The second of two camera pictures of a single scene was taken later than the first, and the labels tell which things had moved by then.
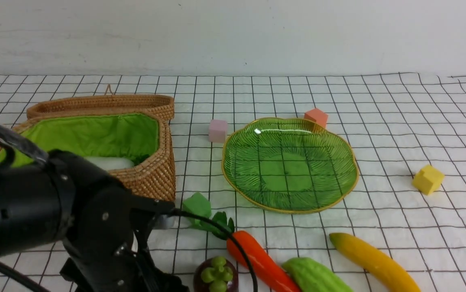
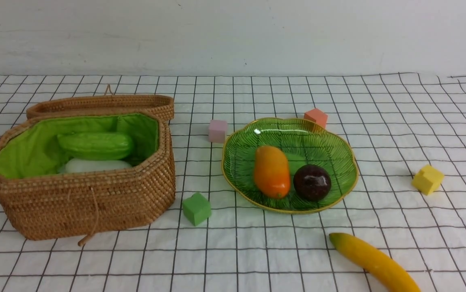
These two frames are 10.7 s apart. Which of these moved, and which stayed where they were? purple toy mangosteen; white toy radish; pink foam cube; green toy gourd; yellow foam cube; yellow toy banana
Moved: green toy gourd; purple toy mangosteen
Stayed: white toy radish; yellow toy banana; pink foam cube; yellow foam cube
